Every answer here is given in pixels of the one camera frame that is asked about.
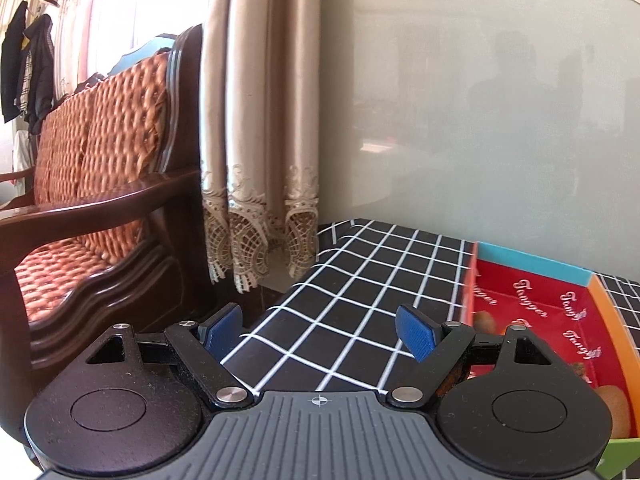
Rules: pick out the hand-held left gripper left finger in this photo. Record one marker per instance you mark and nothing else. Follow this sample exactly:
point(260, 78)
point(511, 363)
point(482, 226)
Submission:
point(225, 332)

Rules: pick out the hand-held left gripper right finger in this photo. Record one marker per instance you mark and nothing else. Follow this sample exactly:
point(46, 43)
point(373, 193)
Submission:
point(417, 335)

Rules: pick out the carrot piece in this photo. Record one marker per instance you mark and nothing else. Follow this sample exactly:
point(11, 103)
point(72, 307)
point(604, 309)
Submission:
point(450, 381)

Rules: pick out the small kiwi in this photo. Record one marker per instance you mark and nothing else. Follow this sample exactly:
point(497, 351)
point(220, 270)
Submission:
point(483, 321)

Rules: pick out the colourful cardboard box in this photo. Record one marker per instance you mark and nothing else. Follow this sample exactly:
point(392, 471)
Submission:
point(540, 305)

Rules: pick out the large kiwi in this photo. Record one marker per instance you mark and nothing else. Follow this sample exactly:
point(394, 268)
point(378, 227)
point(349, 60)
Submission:
point(615, 407)

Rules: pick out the black white grid tablecloth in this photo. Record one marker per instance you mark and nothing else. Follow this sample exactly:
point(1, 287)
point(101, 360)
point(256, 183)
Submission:
point(350, 310)

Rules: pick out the beige lace curtain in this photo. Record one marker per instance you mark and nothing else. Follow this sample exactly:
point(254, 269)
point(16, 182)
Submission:
point(260, 135)

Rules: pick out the wooden sofa with orange cushions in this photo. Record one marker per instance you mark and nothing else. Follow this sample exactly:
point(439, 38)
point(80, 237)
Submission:
point(100, 160)

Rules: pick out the white hanging cloth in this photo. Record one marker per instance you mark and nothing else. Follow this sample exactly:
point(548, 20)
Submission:
point(22, 155)

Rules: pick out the blue board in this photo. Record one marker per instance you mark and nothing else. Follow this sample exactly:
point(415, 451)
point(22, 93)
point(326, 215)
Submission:
point(142, 52)

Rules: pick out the dark hanging jacket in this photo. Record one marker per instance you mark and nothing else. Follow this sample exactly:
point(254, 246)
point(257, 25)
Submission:
point(40, 75)

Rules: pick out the black hanging coat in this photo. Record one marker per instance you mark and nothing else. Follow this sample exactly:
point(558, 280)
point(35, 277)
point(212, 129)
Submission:
point(11, 65)

